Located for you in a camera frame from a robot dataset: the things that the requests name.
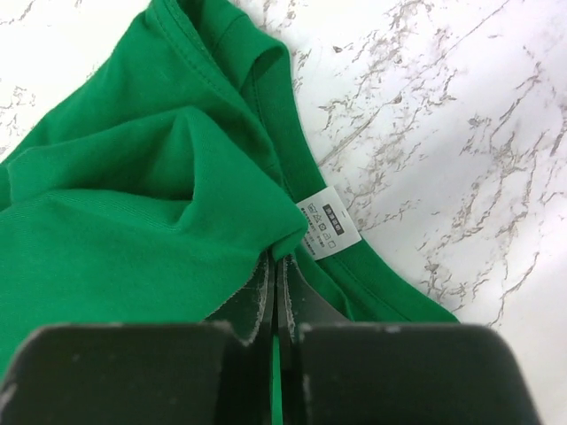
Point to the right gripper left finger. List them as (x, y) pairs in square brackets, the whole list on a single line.
[(217, 371)]

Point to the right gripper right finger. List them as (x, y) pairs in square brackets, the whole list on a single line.
[(336, 371)]

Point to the green t shirt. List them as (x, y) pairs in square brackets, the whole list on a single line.
[(149, 195)]

